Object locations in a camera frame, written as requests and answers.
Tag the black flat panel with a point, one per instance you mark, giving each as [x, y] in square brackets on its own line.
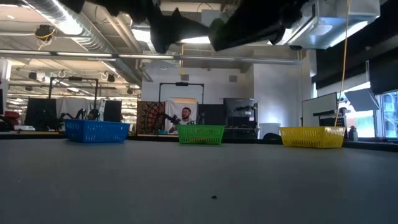
[211, 113]

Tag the bright ceiling light panel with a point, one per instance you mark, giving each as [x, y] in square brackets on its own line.
[197, 40]
[141, 35]

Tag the black metal camera frame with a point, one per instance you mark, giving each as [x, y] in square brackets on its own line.
[182, 84]
[74, 78]

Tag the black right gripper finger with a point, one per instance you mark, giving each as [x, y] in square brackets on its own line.
[245, 28]

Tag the blue plastic basket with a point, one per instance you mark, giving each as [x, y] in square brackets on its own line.
[96, 131]

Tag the silver ventilation duct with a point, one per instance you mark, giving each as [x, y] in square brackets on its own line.
[127, 71]

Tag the black monitor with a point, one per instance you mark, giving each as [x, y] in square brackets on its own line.
[42, 112]
[112, 110]

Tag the yellow plastic basket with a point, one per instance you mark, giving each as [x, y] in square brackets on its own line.
[312, 137]

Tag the black rectangular panel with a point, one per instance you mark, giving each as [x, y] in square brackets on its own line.
[384, 77]

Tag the grey wall vent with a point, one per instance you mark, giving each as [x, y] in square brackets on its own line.
[233, 78]
[184, 77]

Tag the grey ceiling pipe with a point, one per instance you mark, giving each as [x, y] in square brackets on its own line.
[93, 54]

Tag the whiteboard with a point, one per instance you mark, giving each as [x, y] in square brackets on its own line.
[318, 109]

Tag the white bin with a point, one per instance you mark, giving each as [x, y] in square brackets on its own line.
[270, 129]

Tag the dark patterned cloth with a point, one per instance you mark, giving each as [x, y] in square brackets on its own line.
[150, 113]

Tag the grey ceiling box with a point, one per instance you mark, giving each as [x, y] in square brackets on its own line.
[206, 17]

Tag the dark bottle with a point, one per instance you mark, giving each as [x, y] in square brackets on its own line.
[353, 135]

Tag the white cloth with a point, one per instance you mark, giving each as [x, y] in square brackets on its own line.
[70, 105]
[174, 107]

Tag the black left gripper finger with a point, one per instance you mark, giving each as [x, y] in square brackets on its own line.
[174, 31]

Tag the glass window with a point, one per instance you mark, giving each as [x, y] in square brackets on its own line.
[390, 115]

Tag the red box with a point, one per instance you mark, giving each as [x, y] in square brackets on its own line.
[12, 114]

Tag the person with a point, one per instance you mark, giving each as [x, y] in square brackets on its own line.
[186, 115]
[92, 114]

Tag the green plastic basket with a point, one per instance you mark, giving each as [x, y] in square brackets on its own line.
[200, 133]

